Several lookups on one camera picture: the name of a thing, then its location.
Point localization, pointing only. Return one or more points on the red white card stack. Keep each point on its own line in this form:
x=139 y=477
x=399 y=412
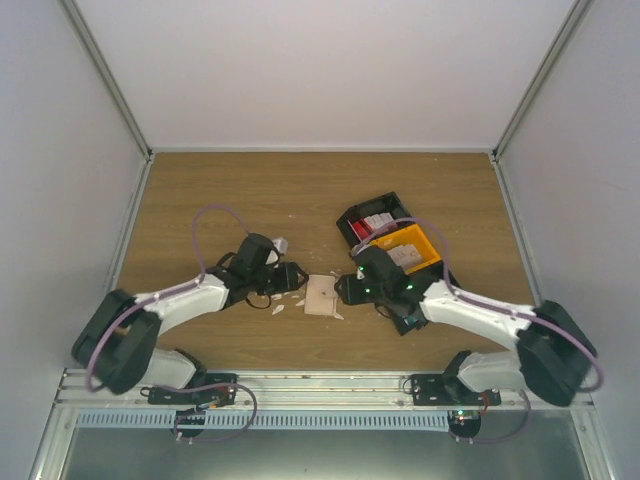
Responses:
x=363 y=227

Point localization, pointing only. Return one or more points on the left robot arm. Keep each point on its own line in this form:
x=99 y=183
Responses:
x=118 y=346

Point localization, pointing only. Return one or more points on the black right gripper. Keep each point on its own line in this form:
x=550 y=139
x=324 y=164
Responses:
x=350 y=295

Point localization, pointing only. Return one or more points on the yellow storage bin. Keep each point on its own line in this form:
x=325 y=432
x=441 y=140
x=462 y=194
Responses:
x=412 y=234

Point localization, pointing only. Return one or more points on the black bin with teal cards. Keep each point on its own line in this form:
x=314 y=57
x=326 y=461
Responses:
x=404 y=301

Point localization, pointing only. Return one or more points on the white striped card stack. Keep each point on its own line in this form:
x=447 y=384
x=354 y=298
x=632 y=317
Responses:
x=406 y=256

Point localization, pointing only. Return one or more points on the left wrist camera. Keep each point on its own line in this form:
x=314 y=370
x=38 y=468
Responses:
x=279 y=249

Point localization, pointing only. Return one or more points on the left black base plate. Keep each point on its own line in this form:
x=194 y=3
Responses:
x=219 y=396

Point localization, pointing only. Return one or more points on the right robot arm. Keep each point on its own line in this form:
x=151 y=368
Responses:
x=544 y=350

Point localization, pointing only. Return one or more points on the left circuit board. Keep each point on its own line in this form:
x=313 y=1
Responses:
x=188 y=424

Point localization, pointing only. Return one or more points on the aluminium front rail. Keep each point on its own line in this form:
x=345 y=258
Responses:
x=274 y=390

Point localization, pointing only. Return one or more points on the grey slotted cable duct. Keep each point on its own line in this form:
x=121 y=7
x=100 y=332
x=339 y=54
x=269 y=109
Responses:
x=271 y=420

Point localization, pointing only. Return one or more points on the right circuit board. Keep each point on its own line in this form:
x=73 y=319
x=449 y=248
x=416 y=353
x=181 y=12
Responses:
x=464 y=425

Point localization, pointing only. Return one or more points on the black bin with red cards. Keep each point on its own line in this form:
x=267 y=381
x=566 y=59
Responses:
x=388 y=202

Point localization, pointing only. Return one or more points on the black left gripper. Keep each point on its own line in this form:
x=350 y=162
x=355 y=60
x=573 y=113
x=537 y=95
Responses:
x=289 y=278

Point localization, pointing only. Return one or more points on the circuit board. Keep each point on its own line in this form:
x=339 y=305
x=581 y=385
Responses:
x=464 y=425
x=188 y=424

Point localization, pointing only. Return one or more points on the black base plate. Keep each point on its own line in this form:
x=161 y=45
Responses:
x=437 y=389
x=219 y=396

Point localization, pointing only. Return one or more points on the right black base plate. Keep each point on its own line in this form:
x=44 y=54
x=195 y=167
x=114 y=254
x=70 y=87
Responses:
x=437 y=389

